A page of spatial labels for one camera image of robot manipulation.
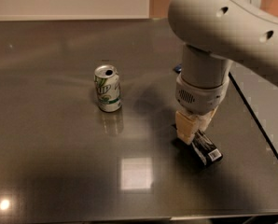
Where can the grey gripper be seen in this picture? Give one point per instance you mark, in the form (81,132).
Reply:
(201,97)

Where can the black rxbar chocolate bar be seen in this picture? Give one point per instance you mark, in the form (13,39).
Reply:
(201,151)

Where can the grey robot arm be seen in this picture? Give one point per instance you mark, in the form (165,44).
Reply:
(216,34)

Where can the white green 7up can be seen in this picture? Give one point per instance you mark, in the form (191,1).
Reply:
(106,80)

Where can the grey side table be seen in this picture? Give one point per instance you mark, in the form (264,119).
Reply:
(262,98)

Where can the blue snack bar wrapper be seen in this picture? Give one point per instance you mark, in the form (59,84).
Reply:
(178,68)

